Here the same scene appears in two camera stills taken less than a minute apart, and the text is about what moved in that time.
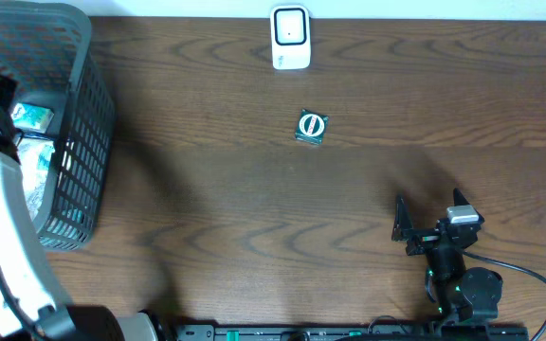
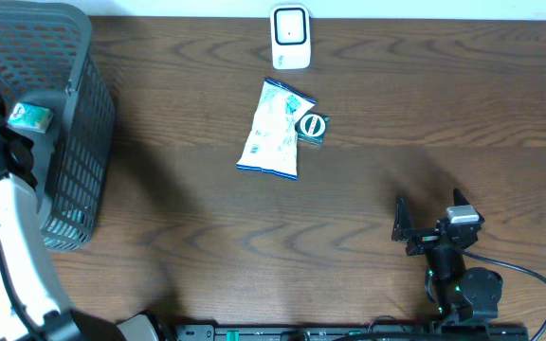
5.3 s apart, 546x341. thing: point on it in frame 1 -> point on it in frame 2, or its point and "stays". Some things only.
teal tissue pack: [32, 117] stays
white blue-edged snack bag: [36, 157] -> [272, 146]
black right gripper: [403, 229] stays
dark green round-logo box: [311, 127] stays
